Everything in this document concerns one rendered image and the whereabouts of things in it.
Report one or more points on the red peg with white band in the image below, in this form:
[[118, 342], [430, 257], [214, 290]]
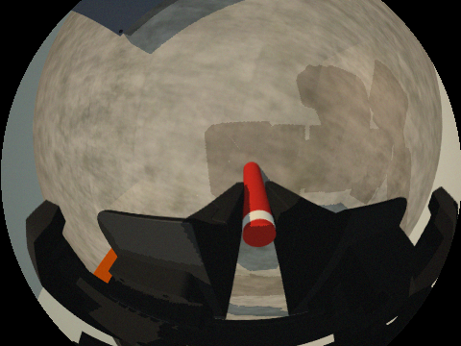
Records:
[[257, 219]]

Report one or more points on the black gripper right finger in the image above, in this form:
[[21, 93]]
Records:
[[310, 240]]

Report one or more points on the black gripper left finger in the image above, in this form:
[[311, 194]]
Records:
[[206, 244]]

